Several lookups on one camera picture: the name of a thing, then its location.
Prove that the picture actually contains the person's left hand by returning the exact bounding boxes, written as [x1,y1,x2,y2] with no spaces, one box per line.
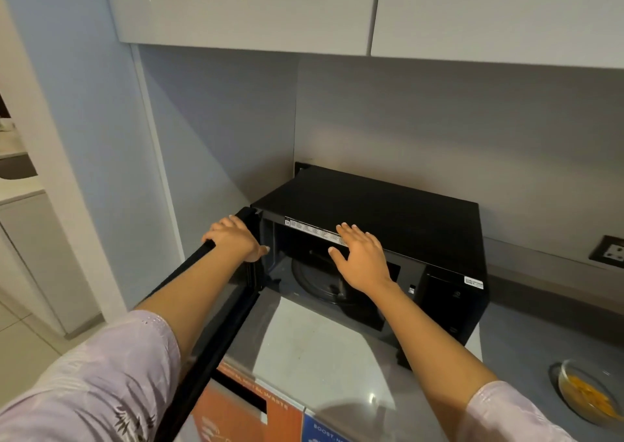
[201,215,270,263]

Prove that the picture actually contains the person's left forearm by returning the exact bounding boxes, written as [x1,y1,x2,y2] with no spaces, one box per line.
[134,247,261,367]

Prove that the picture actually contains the black wall socket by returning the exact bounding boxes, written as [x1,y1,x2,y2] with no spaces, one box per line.
[588,235,624,269]

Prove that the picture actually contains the black microwave oven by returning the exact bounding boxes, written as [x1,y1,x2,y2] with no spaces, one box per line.
[251,162,490,369]

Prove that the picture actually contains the lilac floral left sleeve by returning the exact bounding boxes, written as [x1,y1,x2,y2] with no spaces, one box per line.
[0,310,182,442]

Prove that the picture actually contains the person's right forearm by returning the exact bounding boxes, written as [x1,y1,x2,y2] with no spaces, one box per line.
[368,281,500,440]

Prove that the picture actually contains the blue bin front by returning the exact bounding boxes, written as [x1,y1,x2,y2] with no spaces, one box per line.
[301,410,353,442]

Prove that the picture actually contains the glass microwave turntable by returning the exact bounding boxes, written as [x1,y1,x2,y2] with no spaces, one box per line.
[292,249,353,306]

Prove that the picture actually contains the lilac right sleeve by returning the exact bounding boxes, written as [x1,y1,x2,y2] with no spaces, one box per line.
[456,381,576,442]

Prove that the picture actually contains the glass bowl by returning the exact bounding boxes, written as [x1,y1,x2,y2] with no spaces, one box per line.
[557,359,624,430]

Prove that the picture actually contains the glossy white cabinet door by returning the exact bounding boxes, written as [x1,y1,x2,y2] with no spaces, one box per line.
[370,0,624,69]
[101,0,381,57]

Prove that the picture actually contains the black microwave door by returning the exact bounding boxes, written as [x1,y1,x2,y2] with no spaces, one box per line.
[139,207,266,442]

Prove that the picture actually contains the white base cabinet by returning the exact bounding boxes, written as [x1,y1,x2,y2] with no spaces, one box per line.
[0,178,104,336]

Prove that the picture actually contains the person's right hand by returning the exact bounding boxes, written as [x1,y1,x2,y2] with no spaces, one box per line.
[328,222,393,297]

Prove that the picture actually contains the yellow food pieces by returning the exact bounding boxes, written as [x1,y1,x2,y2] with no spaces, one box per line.
[568,374,622,420]

